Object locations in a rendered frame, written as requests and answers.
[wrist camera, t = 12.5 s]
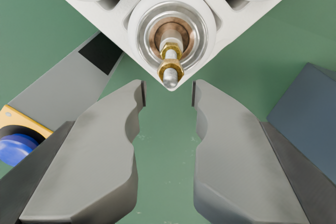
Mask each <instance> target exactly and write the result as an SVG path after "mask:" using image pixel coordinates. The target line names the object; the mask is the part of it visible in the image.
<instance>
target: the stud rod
mask: <svg viewBox="0 0 336 224"><path fill-rule="evenodd" d="M165 59H177V53H176V51H175V50H173V49H169V50H168V51H167V52H166V53H165ZM163 85H164V86H165V87H166V88H168V89H173V88H175V87H176V86H177V85H178V73H177V71H176V70H175V69H174V68H167V69H166V70H165V71H164V73H163Z"/></svg>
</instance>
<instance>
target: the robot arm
mask: <svg viewBox="0 0 336 224"><path fill-rule="evenodd" d="M146 97H147V83H146V81H144V80H139V79H135V80H133V81H131V82H129V83H128V84H126V85H124V86H122V87H121V88H119V89H117V90H115V91H114V92H112V93H110V94H109V95H107V96H105V97H103V98H102V99H100V100H99V101H97V102H96V103H94V104H93V105H92V106H90V107H89V108H88V109H87V110H86V111H84V112H83V113H82V114H81V115H80V116H79V117H78V118H77V119H76V120H75V121H66V122H65V123H64V124H62V125H61V126H60V127H59V128H58V129H57V130H56V131H54V132H53V133H52V134H51V135H50V136H49V137H48V138H46V139H45V140H44V141H43V142H42V143H41V144H40V145H38V146H37V147H36V148H35V149H34V150H33V151H32V152H30V153H29V154H28V155H27V156H26V157H25V158H24V159H22V160H21V161H20V162H19V163H18V164H17V165H16V166H14V167H13V168H12V169H11V170H10V171H9V172H8V173H6V174H5V175H4V176H3V177H2V178H1V179H0V224H115V223H116V222H118V221H119V220H120V219H122V218H123V217H125V216H126V215H127V214H129V213H130V212H131V211H132V210H133V209H134V208H135V206H136V203H137V195H138V180H139V178H138V171H137V164H136V157H135V151H134V147H133V145H132V142H133V140H134V139H135V137H136V136H137V135H138V134H139V132H140V125H139V117H138V114H139V112H140V111H141V110H142V109H143V107H146ZM191 106H192V107H194V108H195V110H196V111H197V118H196V133H197V135H198V136H199V137H200V139H201V141H202V142H201V143H200V144H199V145H198V146H197V148H196V153H195V165H194V177H193V205H194V207H195V209H196V211H197V212H198V213H199V214H200V215H202V216H203V217H204V218H205V219H207V220H208V221H209V222H210V223H212V224H336V185H335V184H334V183H333V182H332V181H331V180H330V179H329V178H328V177H327V176H326V175H325V174H324V173H323V172H322V171H321V170H320V169H319V168H318V167H317V166H316V165H314V164H313V163H312V162H311V161H310V160H309V159H308V158H307V157H306V156H305V155H304V154H303V153H302V152H301V151H300V150H298V149H297V148H296V147H295V146H294V145H293V144H292V143H291V142H290V141H289V140H288V139H287V138H286V137H285V136H284V135H283V134H281V133H280V132H279V131H278V130H277V129H276V128H275V127H274V126H273V125H272V124H271V123H270V122H265V121H260V120H259V119H258V118H257V117H256V116H255V115H254V114H253V113H252V112H251V111H249V110H248V109H247V108H246V107H245V106H244V105H242V104H241V103H240V102H238V101H237V100H236V99H234V98H233V97H231V96H229V95H228V94H226V93H224V92H223V91H221V90H219V89H218V88H216V87H214V86H213V85H211V84H209V83H208V82H206V81H204V80H202V79H198V80H193V81H192V100H191Z"/></svg>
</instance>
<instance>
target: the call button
mask: <svg viewBox="0 0 336 224"><path fill-rule="evenodd" d="M38 145H39V144H38V142H37V141H36V140H35V139H33V138H32V137H30V136H28V135H25V134H20V133H16V134H12V135H7V136H4V137H2V138H1V139H0V160H2V161H3V162H4V163H6V164H8V165H10V166H13V167H15V166H16V165H17V164H18V163H19V162H20V161H21V160H22V159H24V158H25V157H26V156H27V155H28V154H29V153H30V152H32V151H33V150H34V149H35V148H36V147H37V146H38Z"/></svg>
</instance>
